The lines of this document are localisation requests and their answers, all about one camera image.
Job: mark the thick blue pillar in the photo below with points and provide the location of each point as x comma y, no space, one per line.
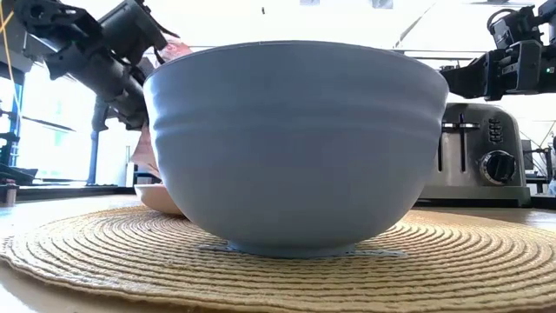
93,156

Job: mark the pink plate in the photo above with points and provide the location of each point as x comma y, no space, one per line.
156,199

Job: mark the silver toaster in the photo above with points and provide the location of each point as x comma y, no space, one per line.
473,174

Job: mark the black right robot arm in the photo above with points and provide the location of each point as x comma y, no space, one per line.
551,65

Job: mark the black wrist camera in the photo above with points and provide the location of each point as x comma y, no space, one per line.
130,30
514,28

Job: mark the pink napkin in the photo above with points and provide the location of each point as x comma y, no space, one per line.
145,152

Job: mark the round woven straw placemat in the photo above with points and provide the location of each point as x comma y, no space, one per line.
130,269

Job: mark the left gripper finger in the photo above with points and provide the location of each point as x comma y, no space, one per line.
128,104

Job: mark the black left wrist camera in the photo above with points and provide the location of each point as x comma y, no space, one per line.
130,30

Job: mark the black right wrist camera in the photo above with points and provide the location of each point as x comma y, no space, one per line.
514,28

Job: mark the large blue-grey bowl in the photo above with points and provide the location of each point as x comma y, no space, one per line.
295,152

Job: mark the black low shelf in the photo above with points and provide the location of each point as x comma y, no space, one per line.
74,192

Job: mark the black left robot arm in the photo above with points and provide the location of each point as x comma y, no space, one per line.
56,24

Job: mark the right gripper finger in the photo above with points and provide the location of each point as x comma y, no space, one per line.
471,80

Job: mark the thin blue pillar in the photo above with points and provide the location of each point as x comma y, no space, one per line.
17,113

